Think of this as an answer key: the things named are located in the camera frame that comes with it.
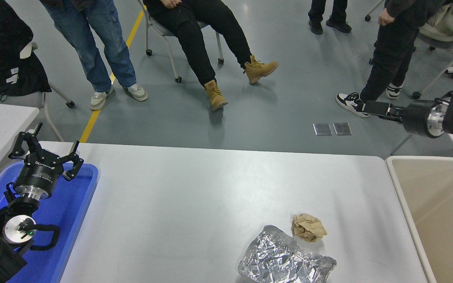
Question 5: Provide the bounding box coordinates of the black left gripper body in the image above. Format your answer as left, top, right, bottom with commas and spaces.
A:
14, 151, 65, 194

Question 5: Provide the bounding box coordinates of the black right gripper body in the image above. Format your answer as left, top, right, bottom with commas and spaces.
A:
401, 100, 434, 138

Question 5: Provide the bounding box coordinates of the tan paper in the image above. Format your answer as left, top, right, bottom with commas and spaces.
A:
291, 213, 328, 243

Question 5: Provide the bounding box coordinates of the silver foil tray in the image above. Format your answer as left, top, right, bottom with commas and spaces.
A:
238, 225, 337, 283

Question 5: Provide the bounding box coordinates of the grey chair with armrest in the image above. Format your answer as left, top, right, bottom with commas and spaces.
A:
0, 41, 75, 143

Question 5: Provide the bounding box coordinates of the person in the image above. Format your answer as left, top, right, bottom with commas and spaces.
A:
144, 0, 279, 111
308, 0, 352, 35
40, 0, 148, 111
336, 0, 447, 118

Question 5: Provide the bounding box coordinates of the black coat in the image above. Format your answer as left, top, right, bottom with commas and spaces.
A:
0, 0, 51, 102

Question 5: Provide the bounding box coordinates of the blue plastic tray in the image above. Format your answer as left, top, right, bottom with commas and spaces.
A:
0, 161, 100, 283

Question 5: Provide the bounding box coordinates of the large pale bin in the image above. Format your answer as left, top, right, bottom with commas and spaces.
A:
385, 156, 453, 283

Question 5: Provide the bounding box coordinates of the white chair with castors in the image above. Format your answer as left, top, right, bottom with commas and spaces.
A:
364, 0, 384, 22

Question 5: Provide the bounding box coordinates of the cream coat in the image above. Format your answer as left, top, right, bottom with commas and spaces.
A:
419, 2, 453, 40

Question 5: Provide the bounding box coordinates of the grey chair with castors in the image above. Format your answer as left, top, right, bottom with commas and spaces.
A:
138, 0, 225, 84

